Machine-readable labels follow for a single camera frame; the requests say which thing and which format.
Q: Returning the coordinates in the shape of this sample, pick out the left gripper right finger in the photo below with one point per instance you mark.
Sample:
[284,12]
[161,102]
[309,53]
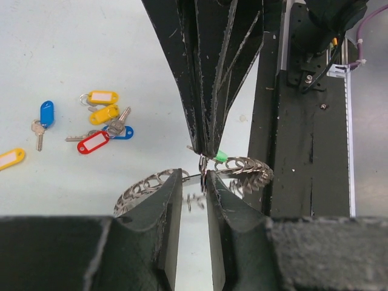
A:
[251,251]

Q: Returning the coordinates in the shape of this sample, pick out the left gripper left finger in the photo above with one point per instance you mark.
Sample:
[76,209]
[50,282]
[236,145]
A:
[135,251]

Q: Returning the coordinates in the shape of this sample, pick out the yellow tag key far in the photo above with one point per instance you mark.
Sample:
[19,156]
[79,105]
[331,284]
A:
[11,158]

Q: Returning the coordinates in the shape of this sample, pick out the yellow tag key left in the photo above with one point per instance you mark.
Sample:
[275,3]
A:
[105,114]

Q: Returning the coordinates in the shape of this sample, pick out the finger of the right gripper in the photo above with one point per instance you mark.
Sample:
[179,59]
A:
[167,18]
[229,37]

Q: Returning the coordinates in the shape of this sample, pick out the green tag key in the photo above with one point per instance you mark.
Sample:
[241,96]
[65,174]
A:
[219,159]

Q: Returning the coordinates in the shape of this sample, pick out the blue tag key near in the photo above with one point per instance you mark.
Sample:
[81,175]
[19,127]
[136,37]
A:
[116,127]

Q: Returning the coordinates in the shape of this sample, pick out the red tag key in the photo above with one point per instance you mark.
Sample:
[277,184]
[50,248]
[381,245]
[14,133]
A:
[91,141]

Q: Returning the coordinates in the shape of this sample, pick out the grey slotted cable duct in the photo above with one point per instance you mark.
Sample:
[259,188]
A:
[343,71]

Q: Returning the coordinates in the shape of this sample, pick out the blue tag key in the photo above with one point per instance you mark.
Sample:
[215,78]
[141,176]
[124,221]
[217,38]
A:
[46,120]
[116,127]

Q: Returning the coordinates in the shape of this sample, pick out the yellow tag key right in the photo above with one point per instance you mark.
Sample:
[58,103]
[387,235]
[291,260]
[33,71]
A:
[97,97]

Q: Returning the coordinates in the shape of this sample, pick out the yellow tag key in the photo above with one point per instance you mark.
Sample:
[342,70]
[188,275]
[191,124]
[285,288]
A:
[97,97]
[11,158]
[105,114]

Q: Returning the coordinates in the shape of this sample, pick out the blue tag key far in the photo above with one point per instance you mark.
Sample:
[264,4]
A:
[46,120]

